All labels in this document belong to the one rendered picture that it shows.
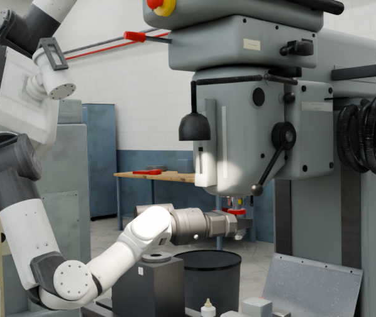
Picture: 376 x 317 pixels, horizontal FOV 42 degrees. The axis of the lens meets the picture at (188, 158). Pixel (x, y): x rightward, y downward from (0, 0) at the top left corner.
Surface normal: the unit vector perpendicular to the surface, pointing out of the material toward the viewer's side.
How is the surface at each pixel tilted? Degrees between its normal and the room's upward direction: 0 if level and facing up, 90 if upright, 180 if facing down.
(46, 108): 59
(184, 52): 90
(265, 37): 90
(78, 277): 64
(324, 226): 90
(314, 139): 90
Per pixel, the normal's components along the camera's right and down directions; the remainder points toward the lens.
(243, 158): 0.07, 0.05
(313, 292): -0.66, -0.40
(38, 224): 0.52, -0.41
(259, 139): 0.69, 0.02
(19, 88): 0.69, -0.51
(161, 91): -0.73, 0.06
